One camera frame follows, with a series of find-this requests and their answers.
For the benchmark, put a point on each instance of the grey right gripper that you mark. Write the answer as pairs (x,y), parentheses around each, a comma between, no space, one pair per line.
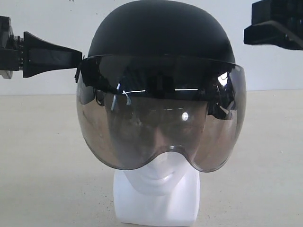
(276,22)

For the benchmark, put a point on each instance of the white mannequin head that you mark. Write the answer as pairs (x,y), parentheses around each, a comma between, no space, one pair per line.
(156,189)

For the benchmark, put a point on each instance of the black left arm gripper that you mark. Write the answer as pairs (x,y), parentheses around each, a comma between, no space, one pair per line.
(39,56)

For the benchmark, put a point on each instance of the black helmet with tinted visor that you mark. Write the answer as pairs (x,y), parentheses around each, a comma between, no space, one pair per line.
(160,76)

